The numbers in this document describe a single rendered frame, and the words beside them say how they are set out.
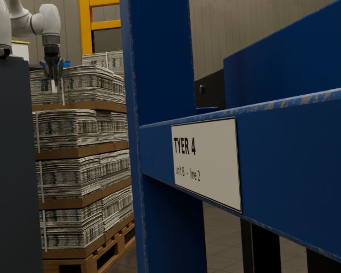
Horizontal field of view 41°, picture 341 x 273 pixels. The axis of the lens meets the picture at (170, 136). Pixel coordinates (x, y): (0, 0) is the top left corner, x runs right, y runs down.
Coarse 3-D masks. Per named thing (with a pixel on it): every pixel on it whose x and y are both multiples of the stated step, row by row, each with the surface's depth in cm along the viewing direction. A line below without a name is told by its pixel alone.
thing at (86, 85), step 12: (72, 72) 237; (84, 72) 235; (96, 72) 234; (108, 72) 253; (72, 84) 237; (84, 84) 235; (96, 84) 235; (108, 84) 255; (72, 96) 236; (84, 96) 235; (96, 96) 235; (108, 96) 253; (96, 108) 234
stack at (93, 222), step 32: (64, 128) 208; (96, 128) 236; (64, 160) 208; (96, 160) 231; (128, 160) 290; (64, 192) 209; (128, 192) 287; (64, 224) 209; (96, 224) 227; (128, 224) 283; (96, 256) 222
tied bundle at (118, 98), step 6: (114, 78) 275; (120, 78) 286; (114, 84) 274; (120, 84) 286; (114, 90) 275; (120, 90) 287; (114, 96) 272; (120, 96) 284; (114, 102) 271; (120, 102) 282
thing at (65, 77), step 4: (64, 72) 238; (64, 76) 238; (60, 80) 240; (64, 80) 238; (60, 84) 239; (64, 84) 238; (60, 88) 238; (64, 88) 238; (60, 92) 238; (64, 92) 237; (60, 96) 238; (64, 96) 237; (68, 96) 237; (60, 100) 238; (64, 100) 238; (68, 100) 237
